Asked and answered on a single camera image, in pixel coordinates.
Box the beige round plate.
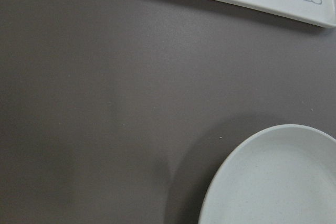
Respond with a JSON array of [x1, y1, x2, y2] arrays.
[[198, 124, 335, 223]]

